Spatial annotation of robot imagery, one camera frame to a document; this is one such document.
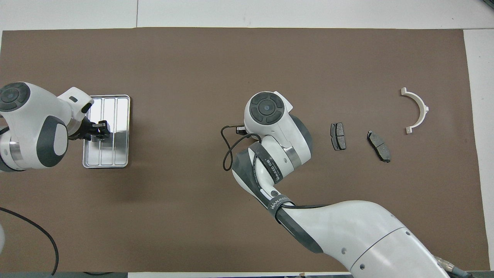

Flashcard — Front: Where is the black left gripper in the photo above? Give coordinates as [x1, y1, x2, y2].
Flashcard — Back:
[69, 120, 111, 142]

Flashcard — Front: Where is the silver metal tray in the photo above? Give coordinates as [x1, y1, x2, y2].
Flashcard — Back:
[83, 95, 131, 169]

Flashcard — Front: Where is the brown table mat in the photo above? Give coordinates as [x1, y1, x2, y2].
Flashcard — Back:
[0, 27, 491, 273]

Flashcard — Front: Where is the rectangular dark brake pad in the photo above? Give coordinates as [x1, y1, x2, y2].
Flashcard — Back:
[330, 122, 347, 151]

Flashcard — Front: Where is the curved dark brake pad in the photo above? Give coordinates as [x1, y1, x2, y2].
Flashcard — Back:
[367, 131, 391, 163]

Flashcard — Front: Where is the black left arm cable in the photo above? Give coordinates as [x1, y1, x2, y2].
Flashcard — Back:
[0, 127, 59, 277]

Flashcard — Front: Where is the white semicircular plastic bracket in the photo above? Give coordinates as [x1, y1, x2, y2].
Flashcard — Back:
[401, 88, 429, 134]

